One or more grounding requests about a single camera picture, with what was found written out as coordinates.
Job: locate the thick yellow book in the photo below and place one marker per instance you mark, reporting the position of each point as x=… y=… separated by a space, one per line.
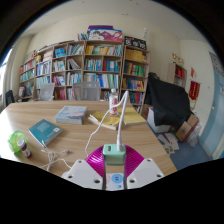
x=133 y=116

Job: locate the green charger block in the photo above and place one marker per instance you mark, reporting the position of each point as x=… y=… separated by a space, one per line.
x=114 y=155

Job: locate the teal book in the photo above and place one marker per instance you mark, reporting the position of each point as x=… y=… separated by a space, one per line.
x=45 y=130

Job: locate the white power strip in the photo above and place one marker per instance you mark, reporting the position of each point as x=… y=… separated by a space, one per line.
x=115 y=178

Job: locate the small wooden wall shelf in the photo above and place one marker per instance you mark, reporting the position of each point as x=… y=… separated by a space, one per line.
x=176 y=75

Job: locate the dark chair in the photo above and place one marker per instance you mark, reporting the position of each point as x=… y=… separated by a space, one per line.
x=9 y=97

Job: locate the grey-blue book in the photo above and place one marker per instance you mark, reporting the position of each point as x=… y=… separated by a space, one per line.
x=70 y=115

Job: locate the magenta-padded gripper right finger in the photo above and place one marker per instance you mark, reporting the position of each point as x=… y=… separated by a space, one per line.
x=146 y=171

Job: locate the black cloth cover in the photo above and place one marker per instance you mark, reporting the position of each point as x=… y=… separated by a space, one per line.
x=166 y=100

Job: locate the red-labelled plastic bottle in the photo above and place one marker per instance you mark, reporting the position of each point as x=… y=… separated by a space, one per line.
x=113 y=105

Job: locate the cardboard box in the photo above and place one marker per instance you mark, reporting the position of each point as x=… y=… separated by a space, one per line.
x=186 y=128

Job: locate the small red-labelled jar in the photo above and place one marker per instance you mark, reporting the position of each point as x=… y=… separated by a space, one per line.
x=24 y=149

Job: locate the wide grey chair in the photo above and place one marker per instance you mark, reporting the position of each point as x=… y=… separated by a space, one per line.
x=86 y=90

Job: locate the papers on floor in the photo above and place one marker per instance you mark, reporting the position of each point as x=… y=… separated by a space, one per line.
x=168 y=143

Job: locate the red hanging banner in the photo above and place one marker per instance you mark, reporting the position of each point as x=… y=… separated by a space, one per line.
x=194 y=90

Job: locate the white box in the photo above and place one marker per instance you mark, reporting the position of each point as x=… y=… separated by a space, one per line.
x=155 y=125

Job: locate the small grey chair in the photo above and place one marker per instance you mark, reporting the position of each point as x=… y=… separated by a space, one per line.
x=46 y=91

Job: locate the wooden bookshelf unit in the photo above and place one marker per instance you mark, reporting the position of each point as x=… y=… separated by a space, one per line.
x=100 y=63

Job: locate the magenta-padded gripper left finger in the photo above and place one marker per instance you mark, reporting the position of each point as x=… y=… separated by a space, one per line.
x=81 y=173

